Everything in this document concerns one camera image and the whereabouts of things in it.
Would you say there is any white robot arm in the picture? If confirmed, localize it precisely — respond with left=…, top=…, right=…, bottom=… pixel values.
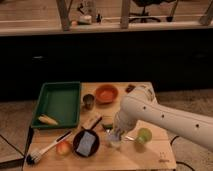
left=113, top=86, right=213, bottom=152

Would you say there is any small metal cup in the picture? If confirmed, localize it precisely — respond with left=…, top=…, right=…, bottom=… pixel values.
left=83, top=94, right=95, bottom=110

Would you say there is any white paper cup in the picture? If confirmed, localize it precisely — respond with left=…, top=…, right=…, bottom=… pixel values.
left=107, top=140, right=122, bottom=148

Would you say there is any orange bowl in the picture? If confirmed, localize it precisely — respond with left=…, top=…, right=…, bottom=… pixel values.
left=95, top=84, right=118, bottom=104

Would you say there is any brown small object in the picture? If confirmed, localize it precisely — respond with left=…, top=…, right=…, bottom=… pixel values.
left=125, top=84, right=136, bottom=93

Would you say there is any green cucumber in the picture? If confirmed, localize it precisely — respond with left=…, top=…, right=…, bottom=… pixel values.
left=102, top=123, right=113, bottom=130

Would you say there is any green plastic tray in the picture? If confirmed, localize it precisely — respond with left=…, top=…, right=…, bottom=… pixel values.
left=31, top=82, right=81, bottom=129

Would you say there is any black round plate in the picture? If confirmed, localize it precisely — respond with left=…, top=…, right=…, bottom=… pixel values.
left=73, top=130, right=100, bottom=157

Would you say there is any metal spoon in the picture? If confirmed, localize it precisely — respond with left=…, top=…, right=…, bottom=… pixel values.
left=125, top=136, right=136, bottom=141

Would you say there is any blue sponge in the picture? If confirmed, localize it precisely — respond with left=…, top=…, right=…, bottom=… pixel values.
left=77, top=132, right=95, bottom=156

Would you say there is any green apple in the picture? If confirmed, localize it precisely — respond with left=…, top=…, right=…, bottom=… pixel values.
left=136, top=128, right=152, bottom=144

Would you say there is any yellow corn cob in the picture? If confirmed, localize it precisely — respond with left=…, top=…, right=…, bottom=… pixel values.
left=38, top=115, right=58, bottom=125

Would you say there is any red yellow apple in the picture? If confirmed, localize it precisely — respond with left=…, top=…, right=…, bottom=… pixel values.
left=56, top=140, right=71, bottom=156

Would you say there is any black office chair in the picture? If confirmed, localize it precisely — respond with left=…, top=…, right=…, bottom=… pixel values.
left=129, top=0, right=160, bottom=23

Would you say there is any white dish brush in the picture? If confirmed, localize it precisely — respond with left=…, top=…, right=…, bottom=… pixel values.
left=26, top=131, right=71, bottom=165

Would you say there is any wooden handled brush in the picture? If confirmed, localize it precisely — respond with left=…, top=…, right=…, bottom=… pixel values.
left=82, top=114, right=102, bottom=130

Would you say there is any black cable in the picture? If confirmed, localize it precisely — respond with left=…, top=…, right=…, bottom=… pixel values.
left=170, top=134, right=198, bottom=171

